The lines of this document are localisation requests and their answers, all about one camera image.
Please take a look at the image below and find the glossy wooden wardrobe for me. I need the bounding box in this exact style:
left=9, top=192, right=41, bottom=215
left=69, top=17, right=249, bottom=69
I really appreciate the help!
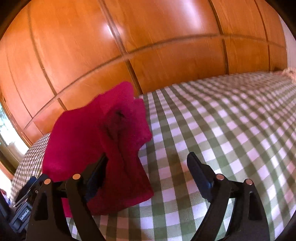
left=1, top=1, right=288, bottom=146

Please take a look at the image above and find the glass balcony door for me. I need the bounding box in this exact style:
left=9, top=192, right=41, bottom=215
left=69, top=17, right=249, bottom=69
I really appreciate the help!
left=1, top=105, right=29, bottom=174

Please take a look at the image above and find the green white checkered bedsheet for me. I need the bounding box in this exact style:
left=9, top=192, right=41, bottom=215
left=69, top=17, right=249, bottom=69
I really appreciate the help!
left=10, top=70, right=296, bottom=241

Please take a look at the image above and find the crimson red fleece garment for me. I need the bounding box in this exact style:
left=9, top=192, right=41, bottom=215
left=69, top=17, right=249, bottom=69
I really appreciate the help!
left=42, top=82, right=154, bottom=215

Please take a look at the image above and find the floral patterned pillow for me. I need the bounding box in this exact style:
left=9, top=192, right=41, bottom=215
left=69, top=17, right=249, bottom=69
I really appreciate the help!
left=275, top=67, right=296, bottom=84

